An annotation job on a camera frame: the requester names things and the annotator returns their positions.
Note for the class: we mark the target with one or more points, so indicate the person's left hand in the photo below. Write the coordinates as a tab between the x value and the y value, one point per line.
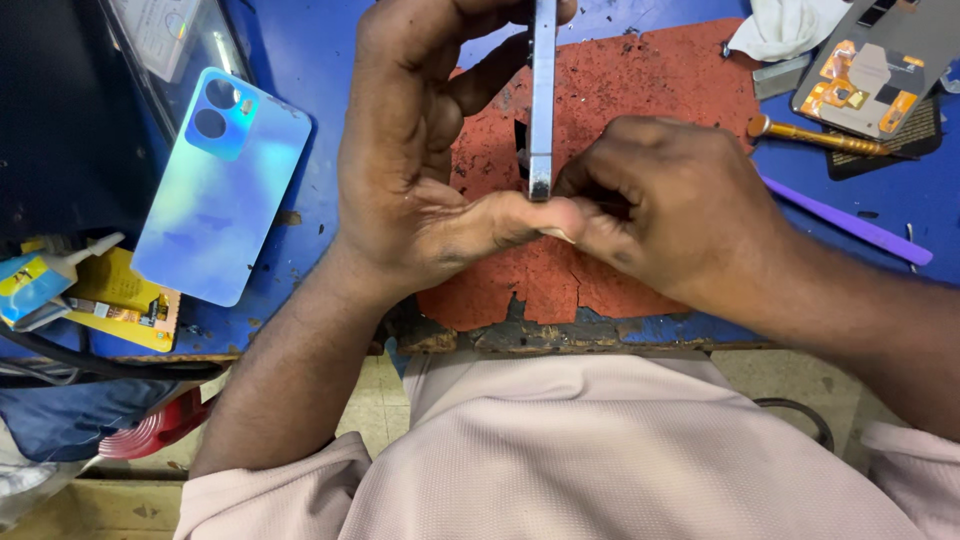
397	150

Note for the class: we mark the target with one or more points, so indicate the person's right hand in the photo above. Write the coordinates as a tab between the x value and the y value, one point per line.
675	202

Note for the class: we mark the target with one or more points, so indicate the person's right fingers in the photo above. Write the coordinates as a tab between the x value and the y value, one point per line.
600	195

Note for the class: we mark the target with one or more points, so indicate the silver phone frame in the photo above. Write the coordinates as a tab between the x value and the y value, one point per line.
541	97

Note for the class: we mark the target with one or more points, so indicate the worn red rubber mat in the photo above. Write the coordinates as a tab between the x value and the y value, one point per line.
600	97

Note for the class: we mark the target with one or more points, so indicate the small metal plate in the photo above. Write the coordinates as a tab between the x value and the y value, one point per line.
781	75

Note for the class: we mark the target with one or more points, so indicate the white cloth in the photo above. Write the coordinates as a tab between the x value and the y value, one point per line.
784	28

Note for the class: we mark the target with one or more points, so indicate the purple plastic pry tool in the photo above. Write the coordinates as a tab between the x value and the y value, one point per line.
847	221

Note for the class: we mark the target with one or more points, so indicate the person's beige shirt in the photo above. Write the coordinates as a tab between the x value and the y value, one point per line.
600	457

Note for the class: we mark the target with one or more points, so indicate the phone display panel with flex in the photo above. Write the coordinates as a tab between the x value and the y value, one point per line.
877	71

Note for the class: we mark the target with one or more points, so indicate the black mesh pad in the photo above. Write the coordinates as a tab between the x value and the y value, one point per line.
900	142

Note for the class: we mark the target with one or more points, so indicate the iridescent blue phone back cover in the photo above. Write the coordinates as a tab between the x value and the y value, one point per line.
221	187

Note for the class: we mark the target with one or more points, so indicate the clear plastic box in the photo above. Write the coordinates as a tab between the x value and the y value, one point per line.
176	45

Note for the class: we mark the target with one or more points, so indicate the yellow packet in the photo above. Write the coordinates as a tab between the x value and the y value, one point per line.
120	300

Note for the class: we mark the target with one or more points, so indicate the red plastic object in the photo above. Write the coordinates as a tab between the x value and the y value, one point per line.
154	431

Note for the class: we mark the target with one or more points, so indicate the blue glue tube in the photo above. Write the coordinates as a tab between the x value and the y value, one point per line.
41	281

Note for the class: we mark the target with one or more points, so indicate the blue cloth bag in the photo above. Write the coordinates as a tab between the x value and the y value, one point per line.
75	416

